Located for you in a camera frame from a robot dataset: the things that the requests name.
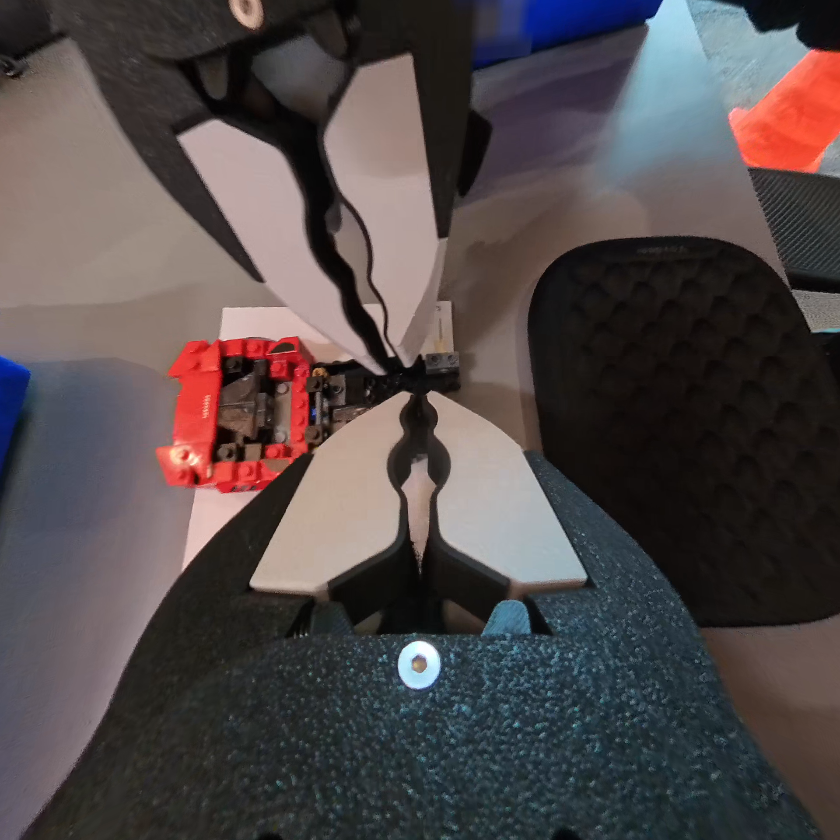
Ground black quilted chair seat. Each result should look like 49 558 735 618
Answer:
524 235 824 630

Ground red and black lego car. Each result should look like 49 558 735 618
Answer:
154 334 464 494

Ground blue plastic bin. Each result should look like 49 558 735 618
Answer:
0 356 31 475
470 0 665 70

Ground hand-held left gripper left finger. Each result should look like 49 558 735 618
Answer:
247 390 424 599

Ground lego instruction booklet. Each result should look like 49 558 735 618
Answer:
180 301 456 573

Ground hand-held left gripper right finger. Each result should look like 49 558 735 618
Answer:
418 389 590 594

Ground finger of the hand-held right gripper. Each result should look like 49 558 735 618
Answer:
175 100 397 378
323 57 456 371

